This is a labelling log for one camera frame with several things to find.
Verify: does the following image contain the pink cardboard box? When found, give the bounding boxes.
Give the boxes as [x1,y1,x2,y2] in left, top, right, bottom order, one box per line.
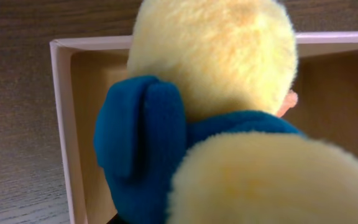
[50,32,358,223]

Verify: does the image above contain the yellow plush duck blue scarf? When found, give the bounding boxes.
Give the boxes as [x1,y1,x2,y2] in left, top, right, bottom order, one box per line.
[94,0,358,224]

